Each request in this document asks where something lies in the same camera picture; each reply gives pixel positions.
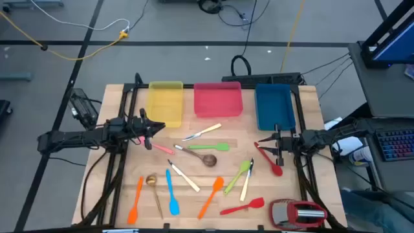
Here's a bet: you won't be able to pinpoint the orange flat-head spatula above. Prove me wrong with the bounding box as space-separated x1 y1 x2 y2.
127 175 144 225

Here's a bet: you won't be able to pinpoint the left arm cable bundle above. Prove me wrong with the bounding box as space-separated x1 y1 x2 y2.
80 151 125 227

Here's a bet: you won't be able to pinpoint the red silicone spoon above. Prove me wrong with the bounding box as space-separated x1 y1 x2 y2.
253 141 284 177

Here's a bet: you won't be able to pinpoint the green silicone spatula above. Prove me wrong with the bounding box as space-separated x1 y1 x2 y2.
187 142 230 152

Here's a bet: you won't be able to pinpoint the person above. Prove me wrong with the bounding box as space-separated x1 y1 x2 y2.
339 189 414 233

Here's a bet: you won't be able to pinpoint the pink silicone spatula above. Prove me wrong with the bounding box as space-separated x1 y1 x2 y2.
138 135 175 155

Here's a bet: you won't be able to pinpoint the yellow cable with plug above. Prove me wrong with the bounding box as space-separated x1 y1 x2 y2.
0 11 129 61

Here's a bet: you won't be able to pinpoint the white paper sheet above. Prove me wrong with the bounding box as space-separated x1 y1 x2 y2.
323 116 364 157

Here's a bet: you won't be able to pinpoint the red silicone spatula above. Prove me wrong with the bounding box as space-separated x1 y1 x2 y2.
219 197 265 216

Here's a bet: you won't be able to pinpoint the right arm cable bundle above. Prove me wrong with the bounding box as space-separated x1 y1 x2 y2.
293 154 347 231

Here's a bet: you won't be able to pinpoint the tangled black cables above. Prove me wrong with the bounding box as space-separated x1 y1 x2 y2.
197 0 271 28

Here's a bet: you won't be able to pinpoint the blue-grey floor bar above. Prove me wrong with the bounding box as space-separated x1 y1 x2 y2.
1 0 65 9

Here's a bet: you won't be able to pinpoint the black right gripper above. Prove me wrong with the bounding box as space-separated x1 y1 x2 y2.
257 124 301 167

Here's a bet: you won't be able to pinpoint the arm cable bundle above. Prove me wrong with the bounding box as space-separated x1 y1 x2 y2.
80 151 125 227
293 154 347 231

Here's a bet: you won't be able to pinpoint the orange round-head spatula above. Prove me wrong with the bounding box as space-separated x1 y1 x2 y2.
197 176 225 221

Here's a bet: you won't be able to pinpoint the monitor with blue screen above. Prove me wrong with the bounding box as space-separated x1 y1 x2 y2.
370 17 414 65

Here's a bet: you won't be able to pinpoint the grey floor bar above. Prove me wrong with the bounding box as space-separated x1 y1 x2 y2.
0 72 32 82

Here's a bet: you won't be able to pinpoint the white cable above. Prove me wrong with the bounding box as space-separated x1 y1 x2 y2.
29 0 131 32

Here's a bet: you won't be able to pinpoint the white and blue bottle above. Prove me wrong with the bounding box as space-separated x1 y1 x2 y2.
348 146 373 166

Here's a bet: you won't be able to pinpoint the black controller box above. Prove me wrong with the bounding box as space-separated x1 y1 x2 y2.
67 87 100 129

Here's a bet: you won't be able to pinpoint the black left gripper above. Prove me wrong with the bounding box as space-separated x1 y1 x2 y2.
129 108 166 151

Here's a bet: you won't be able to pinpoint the cream-handled table knife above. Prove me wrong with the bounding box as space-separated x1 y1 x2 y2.
167 159 201 193
182 122 223 142
239 157 255 202

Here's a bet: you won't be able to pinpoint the grey computer cart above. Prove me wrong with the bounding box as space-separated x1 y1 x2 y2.
347 41 414 195

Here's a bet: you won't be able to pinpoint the looped black cable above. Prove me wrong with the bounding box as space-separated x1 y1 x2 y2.
230 0 258 77

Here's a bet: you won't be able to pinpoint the thin black cable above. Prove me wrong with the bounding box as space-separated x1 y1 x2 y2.
315 57 353 86
318 61 354 100
300 51 351 76
129 0 149 32

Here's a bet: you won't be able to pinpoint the black monitor stand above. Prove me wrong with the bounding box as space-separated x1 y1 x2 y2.
360 0 414 69

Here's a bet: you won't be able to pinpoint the green silicone spoon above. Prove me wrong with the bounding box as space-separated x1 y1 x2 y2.
223 160 252 196

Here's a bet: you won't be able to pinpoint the blue plastic bin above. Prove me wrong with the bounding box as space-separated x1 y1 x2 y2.
254 83 297 131

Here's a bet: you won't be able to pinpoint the yellow plastic bin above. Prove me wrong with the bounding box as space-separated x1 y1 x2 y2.
146 80 184 128

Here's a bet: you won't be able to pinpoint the long black perforated box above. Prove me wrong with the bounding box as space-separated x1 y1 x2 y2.
221 72 303 87

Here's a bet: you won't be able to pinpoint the backlit keyboard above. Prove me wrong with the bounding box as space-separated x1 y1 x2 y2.
375 128 414 162

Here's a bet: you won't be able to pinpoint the gold metal spoon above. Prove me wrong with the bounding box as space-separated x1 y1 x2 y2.
145 173 164 220

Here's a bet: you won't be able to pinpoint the dark wooden spoon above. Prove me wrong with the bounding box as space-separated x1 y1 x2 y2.
173 144 218 168

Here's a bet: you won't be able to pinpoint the pink plastic bin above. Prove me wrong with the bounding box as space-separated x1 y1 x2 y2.
193 81 244 118

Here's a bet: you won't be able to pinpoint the plain yellow cable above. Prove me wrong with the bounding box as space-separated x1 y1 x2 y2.
279 0 307 73

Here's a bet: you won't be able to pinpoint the black floor object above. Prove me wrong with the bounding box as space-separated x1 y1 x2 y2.
0 100 13 122

